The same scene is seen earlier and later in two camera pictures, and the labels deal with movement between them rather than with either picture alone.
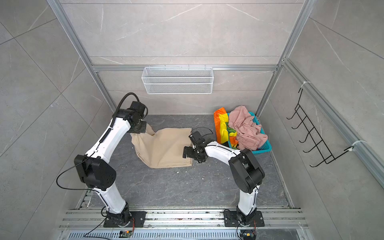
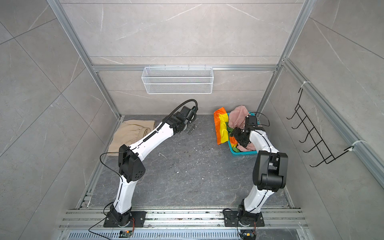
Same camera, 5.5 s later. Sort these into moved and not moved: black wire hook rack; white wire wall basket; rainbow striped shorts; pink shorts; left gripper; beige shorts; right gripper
Moved: left gripper; right gripper; beige shorts
Not moved: pink shorts; black wire hook rack; rainbow striped shorts; white wire wall basket
